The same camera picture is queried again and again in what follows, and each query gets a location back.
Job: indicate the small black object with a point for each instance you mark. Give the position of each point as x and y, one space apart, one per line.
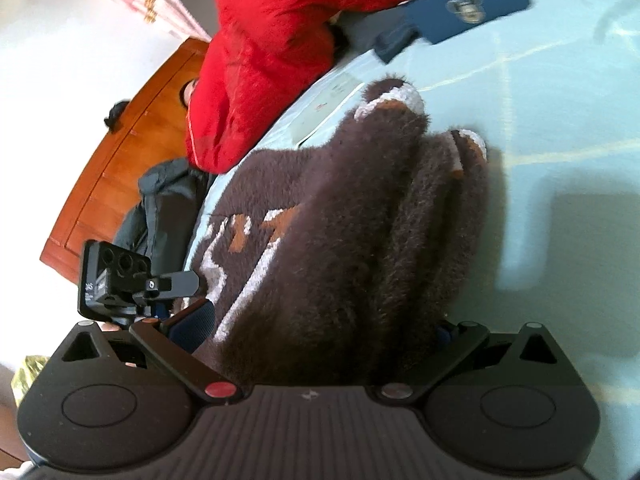
117 115

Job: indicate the red quilt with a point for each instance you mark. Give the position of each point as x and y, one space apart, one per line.
280 35

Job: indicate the yellow plastic bag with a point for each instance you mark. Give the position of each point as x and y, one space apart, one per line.
25 375

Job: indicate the brown fuzzy sweater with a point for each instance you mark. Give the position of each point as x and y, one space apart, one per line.
340 220

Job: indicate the pale green booklet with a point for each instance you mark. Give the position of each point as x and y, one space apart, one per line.
320 105

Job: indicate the grey pillow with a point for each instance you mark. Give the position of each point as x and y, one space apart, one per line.
365 30

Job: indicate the dark grey jacket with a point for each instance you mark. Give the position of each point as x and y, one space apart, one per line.
165 210

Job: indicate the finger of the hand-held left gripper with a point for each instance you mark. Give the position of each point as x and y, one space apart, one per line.
175 284

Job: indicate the wooden headboard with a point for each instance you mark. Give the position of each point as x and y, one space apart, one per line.
110 170

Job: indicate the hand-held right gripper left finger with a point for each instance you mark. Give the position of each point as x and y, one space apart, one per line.
192 325

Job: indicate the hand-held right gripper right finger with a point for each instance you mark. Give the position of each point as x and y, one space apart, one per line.
446 335

